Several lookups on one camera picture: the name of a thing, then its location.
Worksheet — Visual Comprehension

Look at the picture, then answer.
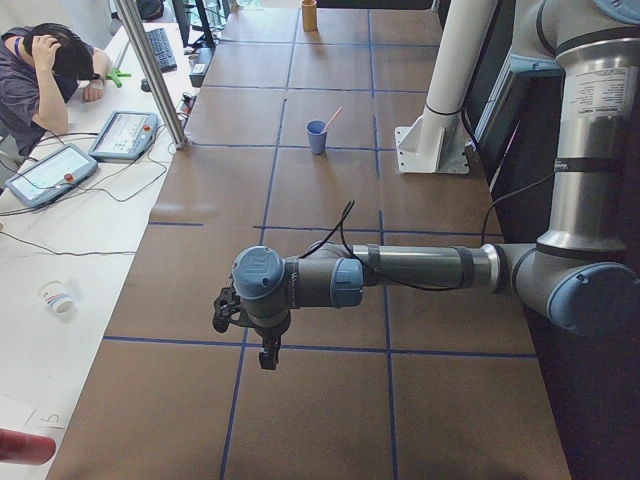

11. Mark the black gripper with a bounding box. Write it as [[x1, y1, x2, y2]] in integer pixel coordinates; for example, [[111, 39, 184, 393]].
[[252, 319, 291, 370]]

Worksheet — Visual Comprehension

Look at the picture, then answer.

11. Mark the blue paper cup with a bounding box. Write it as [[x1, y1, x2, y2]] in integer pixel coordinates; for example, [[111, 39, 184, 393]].
[[306, 120, 327, 155]]

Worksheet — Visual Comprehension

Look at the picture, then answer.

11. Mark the pink chopstick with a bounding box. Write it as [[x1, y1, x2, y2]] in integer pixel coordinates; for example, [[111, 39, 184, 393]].
[[320, 105, 344, 135]]

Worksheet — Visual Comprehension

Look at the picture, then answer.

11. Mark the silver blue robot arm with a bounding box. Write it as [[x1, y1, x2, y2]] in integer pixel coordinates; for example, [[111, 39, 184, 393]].
[[212, 1, 639, 370]]

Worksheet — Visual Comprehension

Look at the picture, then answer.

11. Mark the white paper cup on side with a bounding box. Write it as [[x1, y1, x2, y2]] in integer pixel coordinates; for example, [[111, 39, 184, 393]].
[[38, 281, 74, 314]]

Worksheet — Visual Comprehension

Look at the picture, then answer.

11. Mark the tan wooden cup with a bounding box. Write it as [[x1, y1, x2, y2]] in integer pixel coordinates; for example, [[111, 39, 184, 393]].
[[301, 0, 318, 32]]

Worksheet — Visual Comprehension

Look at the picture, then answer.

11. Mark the brown paper table cover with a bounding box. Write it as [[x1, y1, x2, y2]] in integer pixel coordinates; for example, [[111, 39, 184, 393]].
[[49, 8, 569, 479]]

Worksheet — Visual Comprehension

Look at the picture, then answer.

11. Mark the far teach pendant tablet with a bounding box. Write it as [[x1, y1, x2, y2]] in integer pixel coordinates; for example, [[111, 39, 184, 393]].
[[88, 111, 159, 163]]

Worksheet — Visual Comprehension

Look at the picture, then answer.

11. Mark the teach pendant tablet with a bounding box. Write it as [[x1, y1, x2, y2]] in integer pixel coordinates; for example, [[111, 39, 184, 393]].
[[88, 111, 159, 163], [5, 145, 98, 208]]

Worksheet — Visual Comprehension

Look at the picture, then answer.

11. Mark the red cylinder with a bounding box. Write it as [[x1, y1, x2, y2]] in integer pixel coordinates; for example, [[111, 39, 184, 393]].
[[1, 429, 57, 465]]

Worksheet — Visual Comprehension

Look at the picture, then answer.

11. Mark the near teach pendant tablet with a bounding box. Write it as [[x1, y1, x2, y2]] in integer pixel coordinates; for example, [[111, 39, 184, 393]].
[[5, 145, 98, 208]]

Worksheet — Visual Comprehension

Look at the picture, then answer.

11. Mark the black keyboard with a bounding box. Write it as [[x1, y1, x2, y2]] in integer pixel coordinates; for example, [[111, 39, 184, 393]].
[[146, 28, 177, 72]]

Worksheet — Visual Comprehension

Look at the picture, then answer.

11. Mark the black monitor stand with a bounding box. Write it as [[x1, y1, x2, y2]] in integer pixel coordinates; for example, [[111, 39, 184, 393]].
[[171, 0, 216, 55]]

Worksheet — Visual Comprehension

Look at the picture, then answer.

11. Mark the green clamp tool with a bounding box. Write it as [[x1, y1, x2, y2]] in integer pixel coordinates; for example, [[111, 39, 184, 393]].
[[106, 67, 131, 88]]

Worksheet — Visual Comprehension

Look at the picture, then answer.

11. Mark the person in dark shirt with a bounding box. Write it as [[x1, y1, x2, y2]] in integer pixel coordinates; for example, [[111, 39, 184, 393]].
[[1, 23, 111, 157]]

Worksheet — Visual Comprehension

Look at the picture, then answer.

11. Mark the black braided camera cable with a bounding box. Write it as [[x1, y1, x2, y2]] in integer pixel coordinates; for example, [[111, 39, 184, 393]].
[[304, 199, 481, 292]]

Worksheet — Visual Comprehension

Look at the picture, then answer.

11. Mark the aluminium frame post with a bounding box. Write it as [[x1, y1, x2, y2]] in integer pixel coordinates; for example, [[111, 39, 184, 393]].
[[115, 0, 187, 151]]

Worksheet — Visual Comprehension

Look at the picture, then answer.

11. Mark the white camera pole with base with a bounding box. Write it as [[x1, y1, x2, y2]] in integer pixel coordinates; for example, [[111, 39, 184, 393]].
[[395, 0, 498, 175]]

